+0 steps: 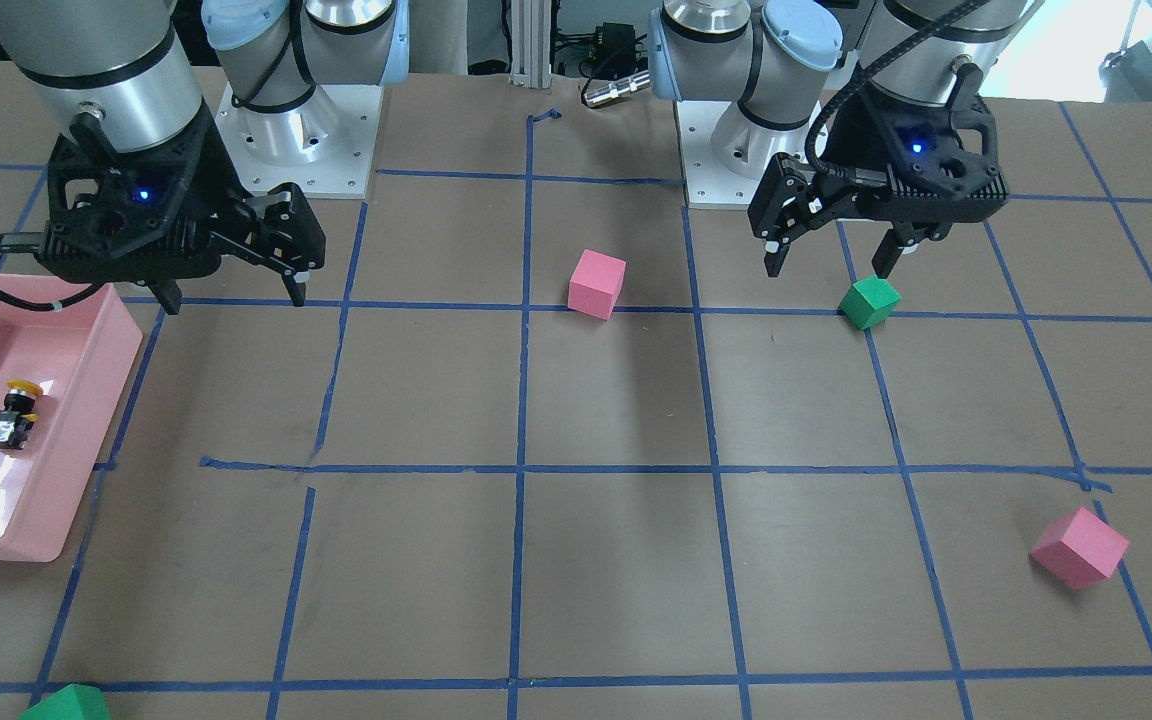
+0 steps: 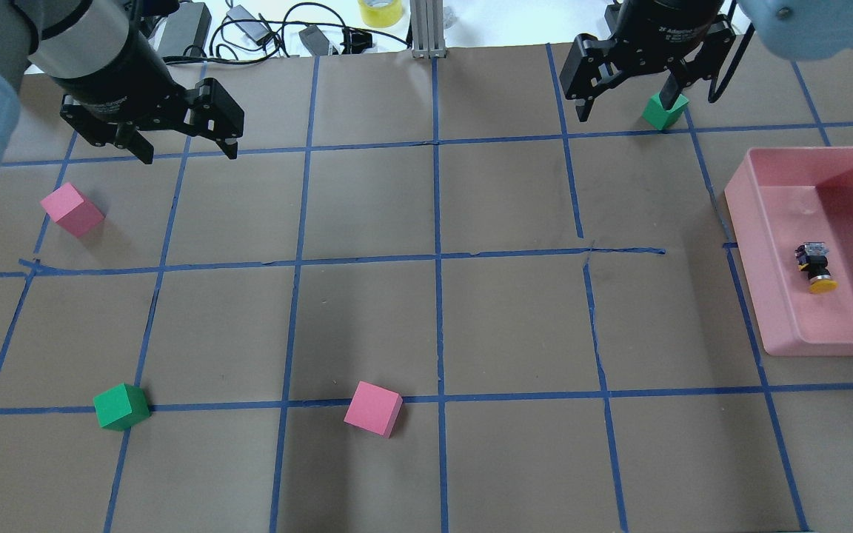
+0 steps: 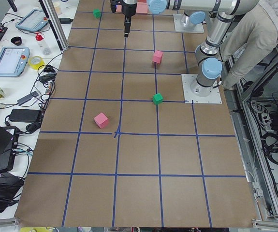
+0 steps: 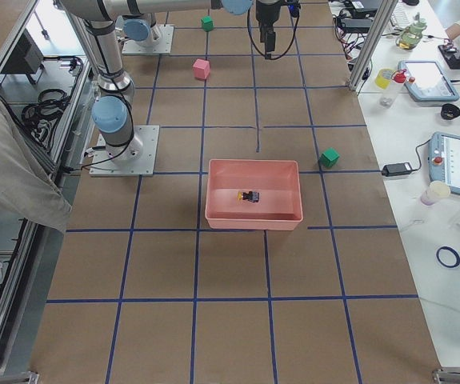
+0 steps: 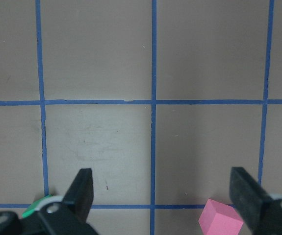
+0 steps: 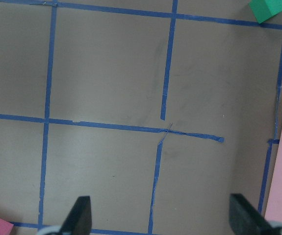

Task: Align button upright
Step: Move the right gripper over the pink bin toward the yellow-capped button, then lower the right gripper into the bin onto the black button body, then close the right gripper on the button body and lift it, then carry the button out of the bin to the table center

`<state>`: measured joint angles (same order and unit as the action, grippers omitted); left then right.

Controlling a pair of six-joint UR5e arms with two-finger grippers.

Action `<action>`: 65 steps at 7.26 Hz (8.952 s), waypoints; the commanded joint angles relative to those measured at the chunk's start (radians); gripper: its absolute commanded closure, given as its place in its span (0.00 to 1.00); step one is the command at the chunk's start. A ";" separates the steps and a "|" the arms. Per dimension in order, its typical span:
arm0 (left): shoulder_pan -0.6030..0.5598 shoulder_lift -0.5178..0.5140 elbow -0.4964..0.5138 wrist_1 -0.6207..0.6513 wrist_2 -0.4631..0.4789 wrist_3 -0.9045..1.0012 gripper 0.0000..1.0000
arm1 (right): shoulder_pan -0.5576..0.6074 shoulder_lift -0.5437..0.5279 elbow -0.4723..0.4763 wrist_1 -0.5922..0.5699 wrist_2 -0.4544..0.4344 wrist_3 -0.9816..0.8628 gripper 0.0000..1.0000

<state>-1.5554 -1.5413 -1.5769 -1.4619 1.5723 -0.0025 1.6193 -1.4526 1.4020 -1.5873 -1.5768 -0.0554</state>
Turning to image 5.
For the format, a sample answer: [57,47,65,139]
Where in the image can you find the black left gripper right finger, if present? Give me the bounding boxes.
[230,167,282,235]

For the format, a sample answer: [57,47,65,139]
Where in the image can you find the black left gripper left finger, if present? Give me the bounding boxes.
[36,167,100,235]

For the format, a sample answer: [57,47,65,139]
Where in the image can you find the green foam cube near left base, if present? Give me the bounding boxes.
[22,194,52,218]

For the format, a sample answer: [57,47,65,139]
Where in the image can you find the pink foam cube centre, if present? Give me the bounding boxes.
[198,199,244,235]

